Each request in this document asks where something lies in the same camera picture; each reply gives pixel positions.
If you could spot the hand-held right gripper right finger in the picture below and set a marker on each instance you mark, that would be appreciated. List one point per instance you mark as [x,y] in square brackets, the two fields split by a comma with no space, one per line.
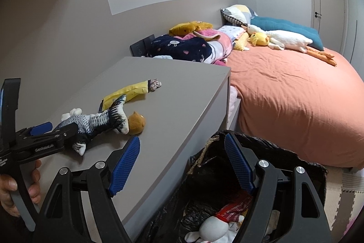
[239,166]

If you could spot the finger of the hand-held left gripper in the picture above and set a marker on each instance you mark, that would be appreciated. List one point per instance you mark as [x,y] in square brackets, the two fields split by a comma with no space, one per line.
[57,142]
[41,129]

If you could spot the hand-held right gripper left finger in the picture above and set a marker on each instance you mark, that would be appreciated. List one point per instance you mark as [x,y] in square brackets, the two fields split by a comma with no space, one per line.
[125,166]

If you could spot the small white plush toy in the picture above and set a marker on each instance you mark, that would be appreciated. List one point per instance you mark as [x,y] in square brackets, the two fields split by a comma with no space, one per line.
[71,114]

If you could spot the brown plush toy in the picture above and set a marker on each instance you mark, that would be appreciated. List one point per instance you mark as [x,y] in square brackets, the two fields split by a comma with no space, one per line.
[136,123]

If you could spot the grey fish plush toy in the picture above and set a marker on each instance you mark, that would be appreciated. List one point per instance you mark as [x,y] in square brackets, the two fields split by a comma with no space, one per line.
[96,119]

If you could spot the black plastic bag lined bin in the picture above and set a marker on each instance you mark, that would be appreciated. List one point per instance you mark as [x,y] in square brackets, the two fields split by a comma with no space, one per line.
[284,149]

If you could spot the white rabbit plush plaid clothes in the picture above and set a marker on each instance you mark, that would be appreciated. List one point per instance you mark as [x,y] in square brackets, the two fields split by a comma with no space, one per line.
[213,227]

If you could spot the yellow plush stick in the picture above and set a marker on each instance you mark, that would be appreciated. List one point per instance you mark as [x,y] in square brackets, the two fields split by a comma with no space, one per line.
[128,90]

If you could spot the small patterned cloth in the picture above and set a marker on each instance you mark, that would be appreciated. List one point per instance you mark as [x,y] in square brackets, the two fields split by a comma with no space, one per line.
[154,85]

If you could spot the person's left hand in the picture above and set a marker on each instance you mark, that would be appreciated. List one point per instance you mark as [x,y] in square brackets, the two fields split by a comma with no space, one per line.
[7,191]

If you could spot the bed with orange sheet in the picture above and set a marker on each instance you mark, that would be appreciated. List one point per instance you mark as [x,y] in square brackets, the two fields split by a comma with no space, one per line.
[284,95]

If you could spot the foam puzzle floor mat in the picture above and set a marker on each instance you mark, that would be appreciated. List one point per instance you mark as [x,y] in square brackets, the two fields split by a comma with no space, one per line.
[347,194]

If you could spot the black panel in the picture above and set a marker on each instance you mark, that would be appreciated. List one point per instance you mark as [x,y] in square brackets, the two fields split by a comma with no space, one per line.
[138,48]

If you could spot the pink printed blanket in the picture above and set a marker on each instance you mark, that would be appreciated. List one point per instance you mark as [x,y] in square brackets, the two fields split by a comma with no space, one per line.
[224,45]

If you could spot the yellow spotted small pillow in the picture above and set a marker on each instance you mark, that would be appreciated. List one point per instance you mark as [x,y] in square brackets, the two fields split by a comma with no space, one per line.
[241,42]

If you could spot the yellow duck plush toy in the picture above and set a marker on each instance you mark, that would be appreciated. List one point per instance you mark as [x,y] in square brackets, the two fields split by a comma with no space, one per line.
[259,39]

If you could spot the navy printed blanket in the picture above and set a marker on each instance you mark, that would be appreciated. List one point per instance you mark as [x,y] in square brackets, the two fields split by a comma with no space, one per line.
[182,48]

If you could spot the white patterned pillow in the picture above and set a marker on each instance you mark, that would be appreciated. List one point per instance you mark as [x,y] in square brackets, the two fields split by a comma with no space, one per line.
[230,31]

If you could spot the white goose plush toy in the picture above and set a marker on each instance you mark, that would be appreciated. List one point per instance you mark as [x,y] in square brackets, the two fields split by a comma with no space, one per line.
[284,38]

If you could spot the teal blue cushion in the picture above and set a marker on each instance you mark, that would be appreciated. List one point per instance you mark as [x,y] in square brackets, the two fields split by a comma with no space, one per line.
[284,25]

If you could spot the yellow plush pillow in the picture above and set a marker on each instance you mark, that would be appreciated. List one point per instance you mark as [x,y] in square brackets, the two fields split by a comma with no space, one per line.
[184,28]

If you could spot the checked patchwork pillow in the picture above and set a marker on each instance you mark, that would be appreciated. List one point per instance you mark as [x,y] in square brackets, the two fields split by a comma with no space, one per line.
[236,13]

